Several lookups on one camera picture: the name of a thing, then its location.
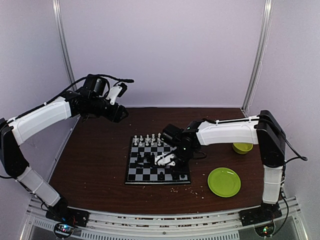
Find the right aluminium frame post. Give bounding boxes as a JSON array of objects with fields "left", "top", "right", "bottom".
[{"left": 241, "top": 0, "right": 274, "bottom": 116}]

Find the black king piece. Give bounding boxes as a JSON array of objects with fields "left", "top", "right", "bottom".
[{"left": 157, "top": 171, "right": 165, "bottom": 181}]

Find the black and white chessboard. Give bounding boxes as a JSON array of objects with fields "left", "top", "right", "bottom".
[{"left": 124, "top": 134, "right": 191, "bottom": 185}]

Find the left aluminium frame post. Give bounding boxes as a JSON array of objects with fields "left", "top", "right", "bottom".
[{"left": 51, "top": 0, "right": 84, "bottom": 86}]

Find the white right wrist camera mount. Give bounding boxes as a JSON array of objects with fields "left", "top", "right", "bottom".
[{"left": 154, "top": 152, "right": 176, "bottom": 167}]

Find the green plate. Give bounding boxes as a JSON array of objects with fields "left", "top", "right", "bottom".
[{"left": 207, "top": 167, "right": 242, "bottom": 198}]

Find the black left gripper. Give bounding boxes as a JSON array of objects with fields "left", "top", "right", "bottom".
[{"left": 88, "top": 96, "right": 129, "bottom": 123}]

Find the aluminium frame post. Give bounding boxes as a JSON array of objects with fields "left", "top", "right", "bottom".
[
  {"left": 51, "top": 0, "right": 84, "bottom": 86},
  {"left": 241, "top": 0, "right": 274, "bottom": 116}
]

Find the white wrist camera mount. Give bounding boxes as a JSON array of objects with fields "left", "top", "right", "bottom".
[
  {"left": 154, "top": 152, "right": 176, "bottom": 167},
  {"left": 106, "top": 82, "right": 128, "bottom": 105}
]

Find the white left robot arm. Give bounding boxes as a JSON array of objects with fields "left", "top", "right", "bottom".
[{"left": 0, "top": 74, "right": 134, "bottom": 222}]

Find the front aluminium rail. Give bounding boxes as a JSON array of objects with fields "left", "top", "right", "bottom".
[{"left": 24, "top": 197, "right": 308, "bottom": 240}]

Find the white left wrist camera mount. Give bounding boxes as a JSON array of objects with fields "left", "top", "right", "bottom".
[{"left": 106, "top": 82, "right": 128, "bottom": 105}]

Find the green bowl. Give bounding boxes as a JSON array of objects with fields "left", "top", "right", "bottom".
[{"left": 232, "top": 142, "right": 254, "bottom": 155}]

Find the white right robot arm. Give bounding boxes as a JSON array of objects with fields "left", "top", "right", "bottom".
[{"left": 155, "top": 110, "right": 286, "bottom": 221}]

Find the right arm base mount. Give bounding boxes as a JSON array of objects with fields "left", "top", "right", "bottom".
[{"left": 239, "top": 202, "right": 283, "bottom": 238}]

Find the pile of black chess pieces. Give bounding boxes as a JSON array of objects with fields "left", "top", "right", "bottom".
[{"left": 134, "top": 152, "right": 155, "bottom": 168}]

